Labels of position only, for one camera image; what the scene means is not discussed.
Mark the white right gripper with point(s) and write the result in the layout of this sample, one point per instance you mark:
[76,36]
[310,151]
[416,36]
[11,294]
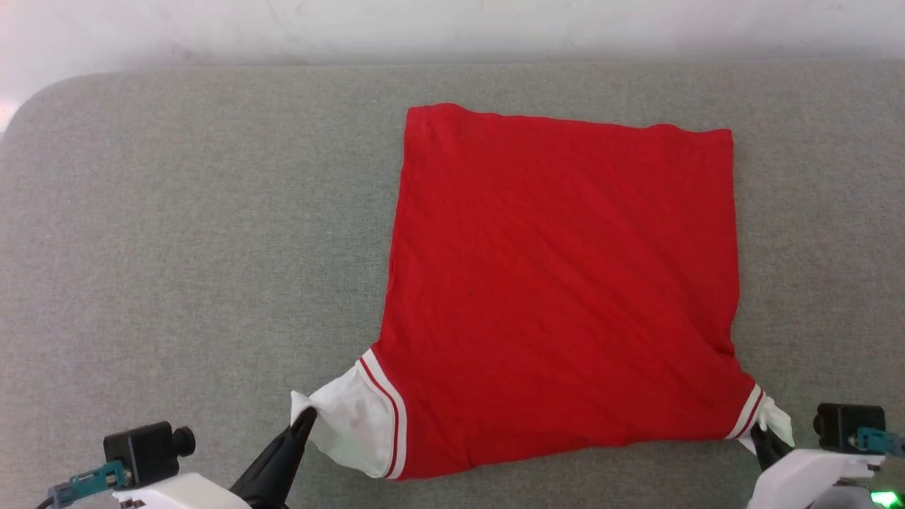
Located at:
[799,477]

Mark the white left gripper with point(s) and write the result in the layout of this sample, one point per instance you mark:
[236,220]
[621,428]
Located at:
[184,495]

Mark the red and white t-shirt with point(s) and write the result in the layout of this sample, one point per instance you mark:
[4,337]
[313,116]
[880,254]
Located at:
[558,283]

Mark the grey fabric sofa seat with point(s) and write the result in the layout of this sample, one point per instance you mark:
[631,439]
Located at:
[198,247]

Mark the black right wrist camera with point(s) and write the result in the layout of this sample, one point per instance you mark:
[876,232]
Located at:
[845,424]

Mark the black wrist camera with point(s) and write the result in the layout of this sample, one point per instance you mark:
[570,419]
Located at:
[141,449]
[845,424]

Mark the teal right camera connector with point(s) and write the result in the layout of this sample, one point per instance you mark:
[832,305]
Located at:
[880,442]

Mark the teal camera connector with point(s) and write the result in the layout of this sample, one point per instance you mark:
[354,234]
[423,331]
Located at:
[88,483]
[880,442]

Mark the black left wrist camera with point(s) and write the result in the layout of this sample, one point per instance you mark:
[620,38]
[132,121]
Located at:
[141,449]

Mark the teal left camera connector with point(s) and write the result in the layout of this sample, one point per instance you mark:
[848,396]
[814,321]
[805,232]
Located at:
[88,483]

